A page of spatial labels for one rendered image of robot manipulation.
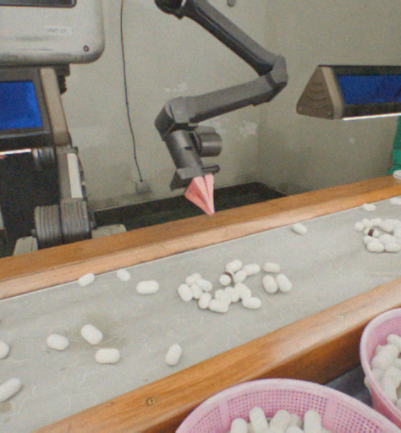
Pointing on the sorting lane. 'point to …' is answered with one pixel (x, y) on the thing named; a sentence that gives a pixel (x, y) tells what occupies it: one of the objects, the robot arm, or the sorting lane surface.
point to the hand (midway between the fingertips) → (210, 211)
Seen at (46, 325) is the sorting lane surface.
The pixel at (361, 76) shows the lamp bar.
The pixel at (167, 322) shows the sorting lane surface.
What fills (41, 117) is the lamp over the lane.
